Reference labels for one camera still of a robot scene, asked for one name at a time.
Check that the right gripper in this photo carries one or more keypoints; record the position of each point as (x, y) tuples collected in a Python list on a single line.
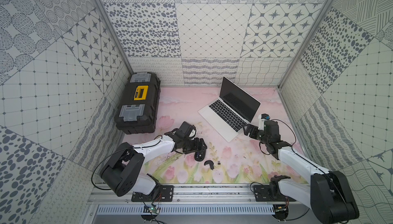
[(254, 129)]

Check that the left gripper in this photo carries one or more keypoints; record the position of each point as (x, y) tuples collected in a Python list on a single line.
[(196, 145)]

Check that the black mouse battery cover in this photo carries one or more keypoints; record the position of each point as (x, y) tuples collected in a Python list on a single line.
[(210, 163)]

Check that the silver laptop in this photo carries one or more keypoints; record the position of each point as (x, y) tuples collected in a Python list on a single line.
[(233, 109)]

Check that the black wireless mouse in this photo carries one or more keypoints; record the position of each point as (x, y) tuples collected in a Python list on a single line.
[(199, 155)]

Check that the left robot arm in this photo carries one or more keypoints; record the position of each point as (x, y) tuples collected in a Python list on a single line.
[(122, 171)]

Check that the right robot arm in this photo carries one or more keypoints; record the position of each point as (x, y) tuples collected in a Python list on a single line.
[(327, 193)]

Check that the pink floral table mat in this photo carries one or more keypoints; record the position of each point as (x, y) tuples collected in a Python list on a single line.
[(243, 160)]

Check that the black yellow tool case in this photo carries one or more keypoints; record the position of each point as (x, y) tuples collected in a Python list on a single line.
[(138, 108)]

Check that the left circuit board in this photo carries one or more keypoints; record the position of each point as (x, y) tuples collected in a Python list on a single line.
[(150, 209)]

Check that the circuit board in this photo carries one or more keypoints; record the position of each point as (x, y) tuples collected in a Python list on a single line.
[(281, 211), (150, 209)]

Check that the right circuit board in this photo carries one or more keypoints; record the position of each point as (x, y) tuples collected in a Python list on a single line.
[(281, 211)]

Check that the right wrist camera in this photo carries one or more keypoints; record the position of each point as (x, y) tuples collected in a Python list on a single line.
[(262, 119)]

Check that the aluminium mounting rail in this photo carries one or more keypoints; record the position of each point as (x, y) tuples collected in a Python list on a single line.
[(238, 194)]

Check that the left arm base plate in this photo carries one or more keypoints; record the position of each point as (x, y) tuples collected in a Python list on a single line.
[(148, 188)]

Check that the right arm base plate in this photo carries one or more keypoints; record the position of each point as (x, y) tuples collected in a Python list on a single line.
[(271, 192)]

